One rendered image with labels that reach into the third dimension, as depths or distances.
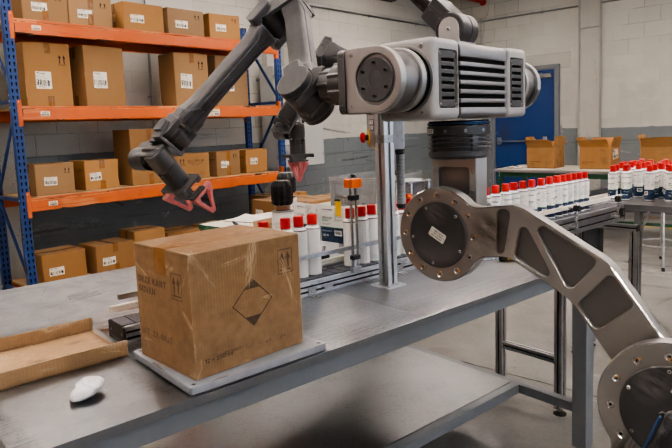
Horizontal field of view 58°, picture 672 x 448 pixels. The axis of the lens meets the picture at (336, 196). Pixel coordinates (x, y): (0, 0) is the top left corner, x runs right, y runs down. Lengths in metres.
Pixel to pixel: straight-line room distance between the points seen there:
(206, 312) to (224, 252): 0.13
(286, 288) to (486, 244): 0.49
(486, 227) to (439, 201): 0.12
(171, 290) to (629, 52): 8.59
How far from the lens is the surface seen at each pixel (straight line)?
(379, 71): 1.11
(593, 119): 9.55
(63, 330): 1.83
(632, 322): 1.17
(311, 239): 1.99
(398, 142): 2.02
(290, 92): 1.22
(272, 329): 1.45
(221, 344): 1.37
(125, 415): 1.31
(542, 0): 10.03
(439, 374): 2.94
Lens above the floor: 1.37
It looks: 7 degrees down
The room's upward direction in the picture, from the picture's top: 2 degrees counter-clockwise
